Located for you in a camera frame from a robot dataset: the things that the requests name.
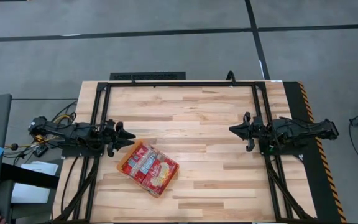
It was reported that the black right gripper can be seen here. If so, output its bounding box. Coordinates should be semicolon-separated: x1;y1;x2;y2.
228;112;273;152

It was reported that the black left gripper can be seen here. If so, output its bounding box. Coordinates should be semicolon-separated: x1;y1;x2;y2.
100;120;135;157

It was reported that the red popcorn bag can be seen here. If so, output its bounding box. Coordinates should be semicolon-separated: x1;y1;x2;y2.
140;157;180;197
121;143;158;183

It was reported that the translucent orange plastic basket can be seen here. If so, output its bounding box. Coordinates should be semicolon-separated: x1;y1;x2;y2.
116;139;180;199

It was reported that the black hazard-striped mat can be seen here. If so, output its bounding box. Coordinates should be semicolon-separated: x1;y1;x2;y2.
283;81;348;224

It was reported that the black floor vent grate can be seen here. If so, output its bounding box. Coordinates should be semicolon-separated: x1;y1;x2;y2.
109;71;186;82

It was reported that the black power adapter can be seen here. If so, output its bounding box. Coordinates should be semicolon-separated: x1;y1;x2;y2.
33;144;49;158

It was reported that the white paper sheet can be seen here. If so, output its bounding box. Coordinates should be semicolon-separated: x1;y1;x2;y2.
10;161;60;205

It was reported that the yellow cable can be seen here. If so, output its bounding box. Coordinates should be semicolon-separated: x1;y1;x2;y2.
34;114;74;144

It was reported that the black aluminium table frame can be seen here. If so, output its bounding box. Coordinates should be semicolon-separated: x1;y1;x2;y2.
54;80;316;224

